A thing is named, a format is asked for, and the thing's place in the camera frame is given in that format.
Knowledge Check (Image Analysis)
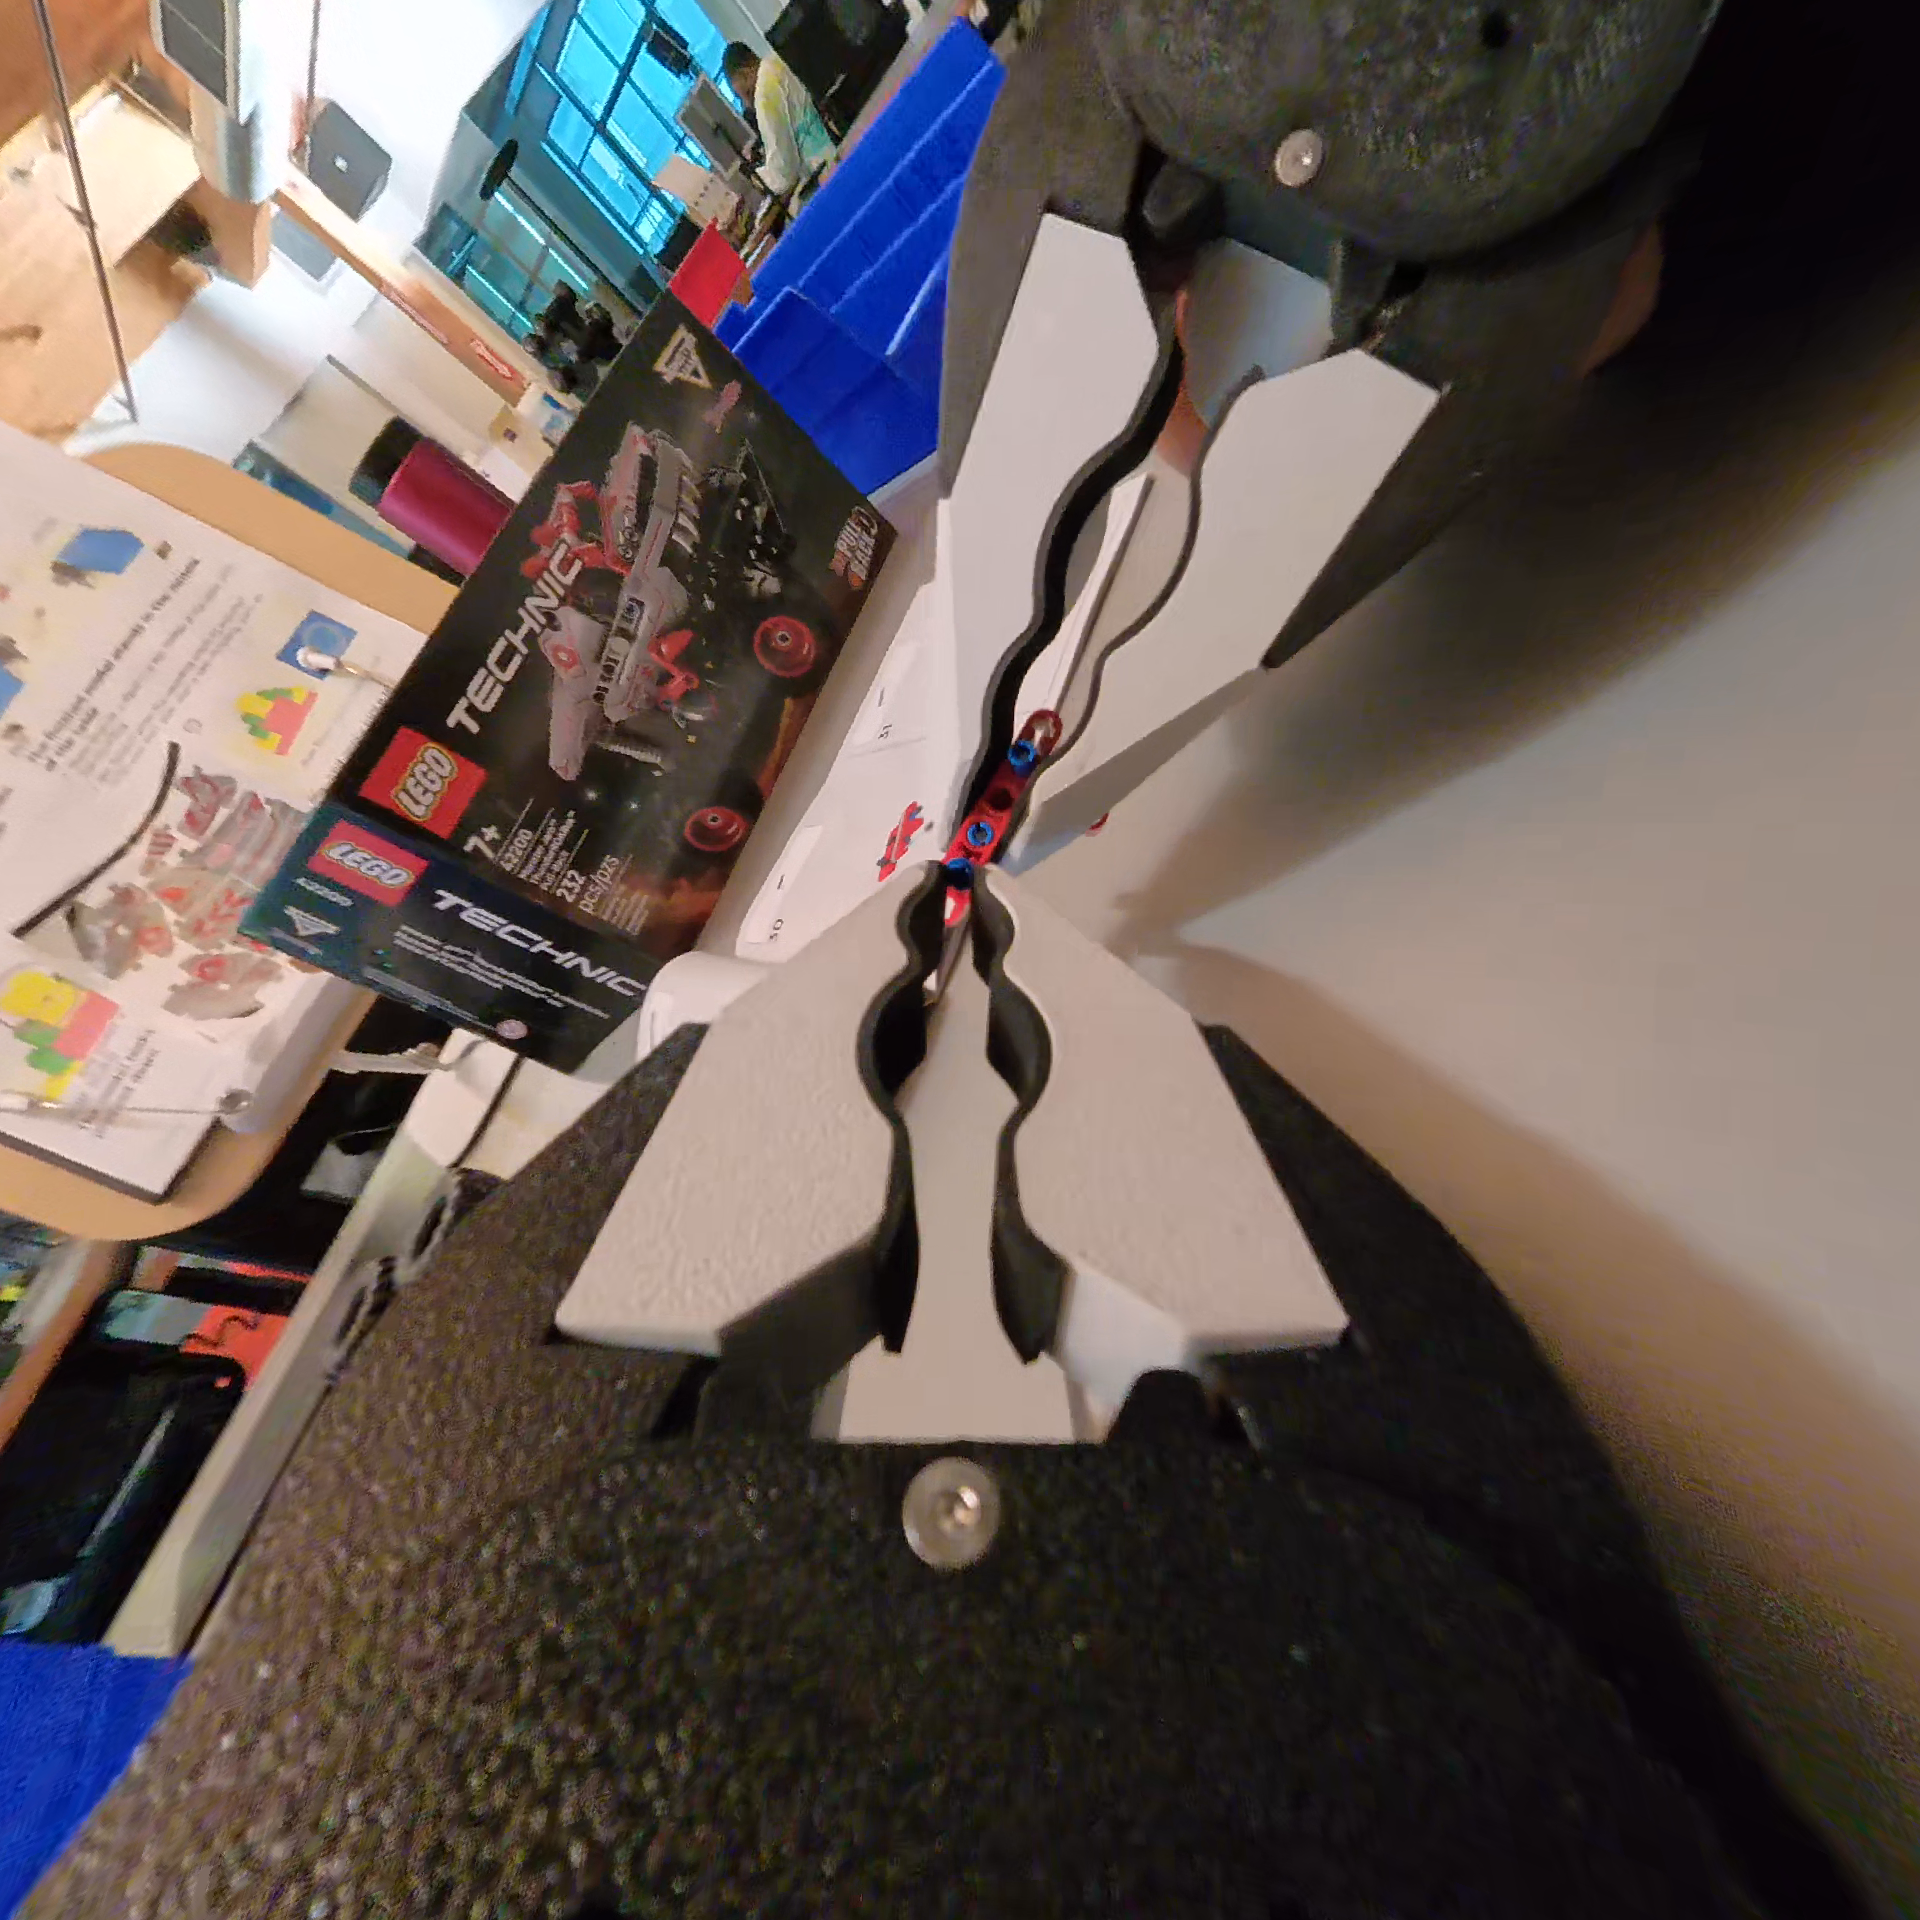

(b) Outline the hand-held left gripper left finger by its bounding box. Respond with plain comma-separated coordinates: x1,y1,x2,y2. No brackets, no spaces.
551,877,933,1441

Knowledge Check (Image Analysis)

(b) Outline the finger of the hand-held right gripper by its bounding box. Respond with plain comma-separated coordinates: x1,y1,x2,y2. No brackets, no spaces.
997,349,1452,875
935,211,1176,826

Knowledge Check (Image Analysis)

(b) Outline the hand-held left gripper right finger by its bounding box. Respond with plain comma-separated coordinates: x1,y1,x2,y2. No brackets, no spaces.
968,867,1352,1441

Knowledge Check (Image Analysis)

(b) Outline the red blue toy brick assembly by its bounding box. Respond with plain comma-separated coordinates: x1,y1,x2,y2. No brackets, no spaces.
937,708,1064,922

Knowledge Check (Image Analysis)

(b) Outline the grey desk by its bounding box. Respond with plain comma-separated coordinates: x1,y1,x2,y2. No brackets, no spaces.
105,195,1920,1920

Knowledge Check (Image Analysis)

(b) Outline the white instruction booklet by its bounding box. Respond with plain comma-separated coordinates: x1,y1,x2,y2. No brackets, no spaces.
642,472,1160,1059

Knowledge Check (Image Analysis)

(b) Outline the red storage bin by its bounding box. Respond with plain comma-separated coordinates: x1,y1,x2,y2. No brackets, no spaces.
666,225,751,325

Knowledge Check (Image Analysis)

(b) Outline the black toy set box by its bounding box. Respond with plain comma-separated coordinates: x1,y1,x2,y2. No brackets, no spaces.
239,286,898,1075

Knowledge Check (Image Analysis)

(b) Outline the dark red cylinder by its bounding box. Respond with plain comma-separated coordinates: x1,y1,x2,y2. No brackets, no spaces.
346,416,518,578

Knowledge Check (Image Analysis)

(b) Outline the printed instruction sheet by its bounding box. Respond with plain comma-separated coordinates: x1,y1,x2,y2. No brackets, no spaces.
0,428,430,1203

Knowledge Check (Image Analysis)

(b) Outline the blue storage bin white tag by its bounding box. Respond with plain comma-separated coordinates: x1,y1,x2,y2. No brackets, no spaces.
0,1640,190,1920

